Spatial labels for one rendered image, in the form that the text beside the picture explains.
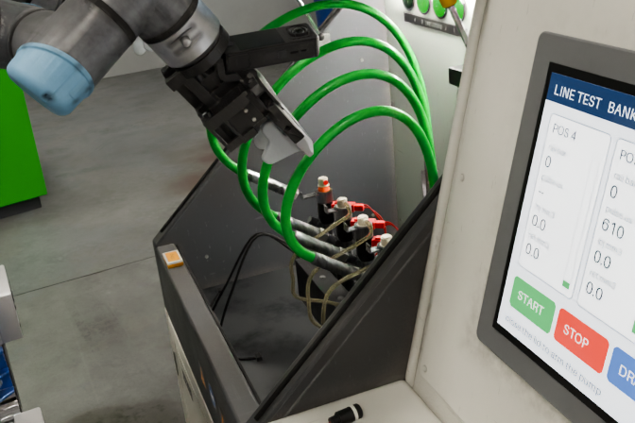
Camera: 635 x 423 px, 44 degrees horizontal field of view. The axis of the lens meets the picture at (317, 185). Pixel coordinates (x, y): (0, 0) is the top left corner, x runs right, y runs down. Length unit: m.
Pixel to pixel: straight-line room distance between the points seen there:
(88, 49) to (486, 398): 0.56
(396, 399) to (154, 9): 0.56
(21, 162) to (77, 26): 3.81
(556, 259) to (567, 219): 0.04
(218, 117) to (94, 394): 2.13
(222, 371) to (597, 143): 0.66
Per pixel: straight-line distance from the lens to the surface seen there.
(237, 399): 1.12
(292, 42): 0.89
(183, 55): 0.84
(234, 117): 0.89
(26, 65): 0.79
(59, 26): 0.80
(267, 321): 1.51
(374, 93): 1.65
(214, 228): 1.62
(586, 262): 0.76
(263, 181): 1.08
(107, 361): 3.09
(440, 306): 0.98
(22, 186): 4.62
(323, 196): 1.30
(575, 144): 0.77
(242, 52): 0.87
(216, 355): 1.22
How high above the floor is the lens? 1.61
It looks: 22 degrees down
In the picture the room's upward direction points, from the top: 6 degrees counter-clockwise
